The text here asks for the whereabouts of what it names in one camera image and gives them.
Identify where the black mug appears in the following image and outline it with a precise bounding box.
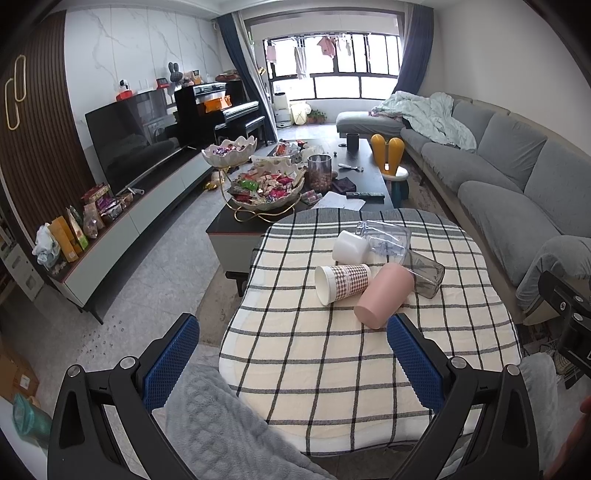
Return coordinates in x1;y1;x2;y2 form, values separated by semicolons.
346;133;360;153

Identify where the black remote control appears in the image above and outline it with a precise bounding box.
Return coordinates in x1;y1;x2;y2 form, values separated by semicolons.
346;192;385;202

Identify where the clear snack jar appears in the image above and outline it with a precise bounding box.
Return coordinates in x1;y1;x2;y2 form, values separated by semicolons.
308;154;332;194

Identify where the left blue curtain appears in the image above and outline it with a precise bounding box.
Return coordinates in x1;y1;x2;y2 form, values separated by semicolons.
216;13;277;141

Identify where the checkered tablecloth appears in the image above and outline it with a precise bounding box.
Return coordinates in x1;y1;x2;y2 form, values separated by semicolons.
218;209;521;456

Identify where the grey bunny plush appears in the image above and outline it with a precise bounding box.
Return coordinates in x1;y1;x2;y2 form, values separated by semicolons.
167;62;183;85

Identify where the grey fleece blanket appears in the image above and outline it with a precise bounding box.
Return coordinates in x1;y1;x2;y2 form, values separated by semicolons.
165;364;332;479

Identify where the black flat television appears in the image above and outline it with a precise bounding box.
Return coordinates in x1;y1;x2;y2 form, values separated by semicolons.
85;90;181;193

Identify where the window with hanging laundry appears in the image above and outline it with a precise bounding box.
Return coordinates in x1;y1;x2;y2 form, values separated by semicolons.
263;32;403;100

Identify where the light green blanket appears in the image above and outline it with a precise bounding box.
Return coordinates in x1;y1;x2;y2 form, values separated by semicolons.
370;91;477;151

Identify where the clear grey square glass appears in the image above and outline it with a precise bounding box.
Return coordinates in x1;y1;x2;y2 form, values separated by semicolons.
402;250;445;299

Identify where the black coffee table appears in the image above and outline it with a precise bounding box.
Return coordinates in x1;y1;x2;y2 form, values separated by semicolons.
205;137;395;296

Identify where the pink plastic cup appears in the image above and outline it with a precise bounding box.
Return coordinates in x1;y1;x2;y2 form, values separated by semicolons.
353;263;415;330

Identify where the grey sectional sofa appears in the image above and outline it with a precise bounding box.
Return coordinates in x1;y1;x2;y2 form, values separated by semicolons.
337;96;590;325

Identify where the white paper sheet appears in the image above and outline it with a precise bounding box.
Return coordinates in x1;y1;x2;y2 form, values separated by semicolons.
312;192;366;211

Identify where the black upright piano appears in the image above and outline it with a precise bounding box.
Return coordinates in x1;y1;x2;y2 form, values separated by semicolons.
174;80;266;150

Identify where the white plastic bag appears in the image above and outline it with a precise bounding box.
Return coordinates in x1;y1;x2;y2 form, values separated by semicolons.
32;223;61;269

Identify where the white tv cabinet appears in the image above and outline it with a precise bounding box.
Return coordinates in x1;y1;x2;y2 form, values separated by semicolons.
54;147;211;321

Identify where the right blue curtain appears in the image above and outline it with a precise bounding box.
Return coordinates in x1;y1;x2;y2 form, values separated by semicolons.
394;5;435;94

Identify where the piano bench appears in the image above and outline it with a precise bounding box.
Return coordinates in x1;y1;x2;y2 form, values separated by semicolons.
214;115;267;146

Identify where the white plastic cup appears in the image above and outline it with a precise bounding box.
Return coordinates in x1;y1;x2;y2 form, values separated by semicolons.
332;230;370;265

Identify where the large shell candy bowl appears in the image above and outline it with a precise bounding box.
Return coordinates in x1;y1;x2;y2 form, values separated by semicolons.
228;157;307;213

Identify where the small shell candy bowl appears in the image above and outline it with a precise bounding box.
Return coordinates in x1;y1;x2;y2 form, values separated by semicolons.
201;135;257;169

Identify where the orange snack box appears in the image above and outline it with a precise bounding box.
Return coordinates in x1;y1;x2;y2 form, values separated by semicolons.
49;216;79;263

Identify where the blue curtain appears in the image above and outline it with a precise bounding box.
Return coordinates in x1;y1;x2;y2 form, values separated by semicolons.
394;5;435;94
216;13;277;141

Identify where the patterned paper cup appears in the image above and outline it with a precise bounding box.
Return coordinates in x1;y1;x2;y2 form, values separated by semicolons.
315;264;373;306

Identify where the yellow eared kids stool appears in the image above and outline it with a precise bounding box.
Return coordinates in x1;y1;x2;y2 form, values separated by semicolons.
370;134;409;208

